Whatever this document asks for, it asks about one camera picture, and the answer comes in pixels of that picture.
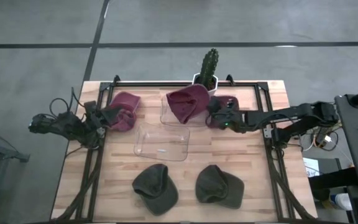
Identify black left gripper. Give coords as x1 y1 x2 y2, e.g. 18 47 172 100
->
84 100 118 127

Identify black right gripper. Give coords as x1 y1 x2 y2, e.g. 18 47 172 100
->
208 96 245 134

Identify maroon knit beanie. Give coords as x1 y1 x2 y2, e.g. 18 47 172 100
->
165 83 211 125
105 91 142 132
208 95 241 129

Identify olive green baseball cap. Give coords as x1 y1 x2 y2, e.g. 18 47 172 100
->
195 164 246 210
131 163 179 217

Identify white hexagonal plant pot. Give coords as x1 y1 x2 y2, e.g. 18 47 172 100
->
192 72 219 96

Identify green cactus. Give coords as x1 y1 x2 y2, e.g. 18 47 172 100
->
199 48 220 90

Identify clear plastic bin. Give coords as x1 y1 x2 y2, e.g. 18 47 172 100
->
133 121 191 162
159 92 213 128

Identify white paper sheet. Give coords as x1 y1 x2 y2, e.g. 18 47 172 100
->
303 157 321 178

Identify white plastic bottle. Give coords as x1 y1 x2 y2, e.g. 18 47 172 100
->
329 192 353 212

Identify black aluminium rig frame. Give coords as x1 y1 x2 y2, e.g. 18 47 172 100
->
50 74 317 223

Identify silver metal corner bracket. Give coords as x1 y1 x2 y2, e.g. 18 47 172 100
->
262 126 275 139

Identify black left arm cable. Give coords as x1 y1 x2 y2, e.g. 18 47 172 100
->
48 86 85 121

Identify tangled cables with power adapter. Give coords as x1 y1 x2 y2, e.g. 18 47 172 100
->
300 123 344 153

